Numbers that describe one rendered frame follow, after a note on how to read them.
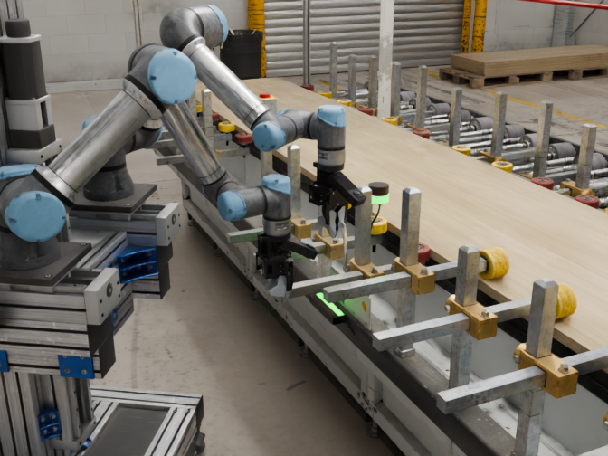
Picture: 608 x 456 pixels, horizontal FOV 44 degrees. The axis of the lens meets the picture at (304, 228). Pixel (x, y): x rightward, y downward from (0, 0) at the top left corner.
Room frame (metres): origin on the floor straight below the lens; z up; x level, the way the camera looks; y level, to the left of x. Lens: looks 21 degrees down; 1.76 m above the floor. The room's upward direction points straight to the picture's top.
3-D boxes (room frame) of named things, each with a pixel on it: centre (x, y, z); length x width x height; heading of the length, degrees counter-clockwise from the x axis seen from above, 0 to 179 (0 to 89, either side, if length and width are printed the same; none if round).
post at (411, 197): (1.79, -0.27, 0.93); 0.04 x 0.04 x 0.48; 24
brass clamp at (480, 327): (1.54, -0.38, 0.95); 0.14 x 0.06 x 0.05; 24
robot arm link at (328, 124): (1.96, -0.07, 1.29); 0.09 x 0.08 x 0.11; 61
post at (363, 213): (2.02, -0.17, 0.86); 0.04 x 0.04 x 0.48; 24
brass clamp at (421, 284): (1.77, -0.28, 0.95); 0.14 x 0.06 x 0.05; 24
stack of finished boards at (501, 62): (10.14, -3.19, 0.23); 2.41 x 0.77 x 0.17; 113
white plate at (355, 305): (2.04, -0.13, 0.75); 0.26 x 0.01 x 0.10; 24
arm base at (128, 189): (2.17, 0.59, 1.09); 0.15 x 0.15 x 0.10
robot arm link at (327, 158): (1.96, -0.07, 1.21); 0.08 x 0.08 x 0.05
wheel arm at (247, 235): (2.43, 0.05, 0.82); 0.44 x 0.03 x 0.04; 114
